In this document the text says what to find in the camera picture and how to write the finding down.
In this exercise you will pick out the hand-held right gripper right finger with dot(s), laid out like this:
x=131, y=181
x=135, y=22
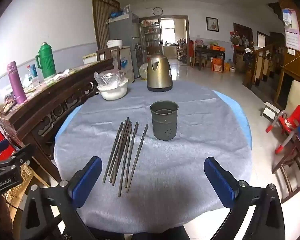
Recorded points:
x=218, y=180

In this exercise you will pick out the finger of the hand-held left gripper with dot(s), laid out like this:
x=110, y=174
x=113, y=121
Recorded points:
x=22, y=153

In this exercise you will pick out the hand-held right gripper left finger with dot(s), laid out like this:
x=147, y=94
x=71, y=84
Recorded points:
x=86, y=180

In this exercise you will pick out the pile of metal chopsticks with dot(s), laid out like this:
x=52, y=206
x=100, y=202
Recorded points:
x=123, y=152

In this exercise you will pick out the metal utensil holder cup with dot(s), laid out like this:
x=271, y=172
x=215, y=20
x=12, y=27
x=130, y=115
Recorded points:
x=163, y=122

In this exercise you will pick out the carved wooden sideboard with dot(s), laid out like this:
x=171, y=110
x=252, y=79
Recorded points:
x=45, y=105

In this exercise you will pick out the grey tablecloth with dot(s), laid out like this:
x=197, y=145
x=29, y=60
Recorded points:
x=165, y=180

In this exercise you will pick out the purple water bottle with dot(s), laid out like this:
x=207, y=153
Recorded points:
x=17, y=85

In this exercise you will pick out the dark wooden chair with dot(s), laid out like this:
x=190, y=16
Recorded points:
x=296, y=170

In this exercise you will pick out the white step stool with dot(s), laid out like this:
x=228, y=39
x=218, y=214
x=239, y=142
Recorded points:
x=270, y=110

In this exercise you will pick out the red child chair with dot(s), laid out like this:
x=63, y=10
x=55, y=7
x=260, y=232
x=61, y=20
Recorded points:
x=288, y=123

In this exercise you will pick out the white bowl with plastic bag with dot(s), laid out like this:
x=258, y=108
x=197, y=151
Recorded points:
x=113, y=90

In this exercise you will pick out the green thermos jug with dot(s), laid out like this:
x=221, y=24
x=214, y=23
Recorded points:
x=48, y=62

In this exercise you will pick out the orange cardboard box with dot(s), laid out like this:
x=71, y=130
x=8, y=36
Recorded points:
x=217, y=65
x=218, y=47

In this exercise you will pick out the gold electric kettle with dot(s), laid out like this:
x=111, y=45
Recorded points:
x=159, y=75

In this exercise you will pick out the white and blue cardboard box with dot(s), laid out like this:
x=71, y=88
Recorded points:
x=127, y=62

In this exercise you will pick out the wooden stair railing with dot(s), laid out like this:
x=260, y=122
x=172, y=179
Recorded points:
x=261, y=62

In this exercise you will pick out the dark wooden side table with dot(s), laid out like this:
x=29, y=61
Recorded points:
x=210, y=53

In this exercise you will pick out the wooden chair with slatted back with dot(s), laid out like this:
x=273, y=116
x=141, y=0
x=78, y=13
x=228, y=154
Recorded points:
x=107, y=55

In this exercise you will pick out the grey refrigerator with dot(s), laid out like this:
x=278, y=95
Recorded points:
x=126, y=30

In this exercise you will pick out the brown door curtain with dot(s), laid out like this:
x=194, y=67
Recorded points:
x=102, y=20

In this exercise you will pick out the glass display cabinet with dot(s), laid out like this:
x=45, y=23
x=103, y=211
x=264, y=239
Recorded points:
x=151, y=35

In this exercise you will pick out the framed wall picture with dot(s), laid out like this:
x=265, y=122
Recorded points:
x=212, y=24

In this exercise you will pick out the wall calendar poster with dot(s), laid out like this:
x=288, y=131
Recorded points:
x=293, y=35

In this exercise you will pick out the round wall clock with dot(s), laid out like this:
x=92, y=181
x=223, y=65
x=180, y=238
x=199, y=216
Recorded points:
x=157, y=11

